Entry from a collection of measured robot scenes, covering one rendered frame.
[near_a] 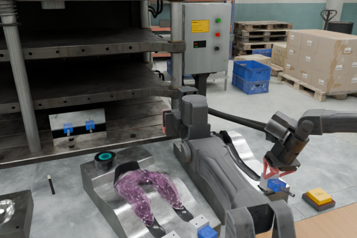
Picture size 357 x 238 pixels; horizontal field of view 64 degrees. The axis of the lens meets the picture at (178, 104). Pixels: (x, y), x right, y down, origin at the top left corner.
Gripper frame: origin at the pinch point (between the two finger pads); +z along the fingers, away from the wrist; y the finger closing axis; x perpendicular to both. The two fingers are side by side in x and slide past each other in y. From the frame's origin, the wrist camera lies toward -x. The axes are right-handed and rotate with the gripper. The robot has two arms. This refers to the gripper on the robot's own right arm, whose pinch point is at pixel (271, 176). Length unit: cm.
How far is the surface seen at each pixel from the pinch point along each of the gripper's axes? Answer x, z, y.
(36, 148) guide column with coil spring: -62, 51, 77
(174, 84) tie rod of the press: -72, 14, 10
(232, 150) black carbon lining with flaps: -21.8, 11.2, -0.5
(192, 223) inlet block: 8.4, 8.9, 30.0
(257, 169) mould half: -8.9, 8.1, -3.8
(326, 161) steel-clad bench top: -13.0, 10.3, -47.1
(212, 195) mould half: -2.5, 12.6, 16.9
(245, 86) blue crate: -276, 145, -213
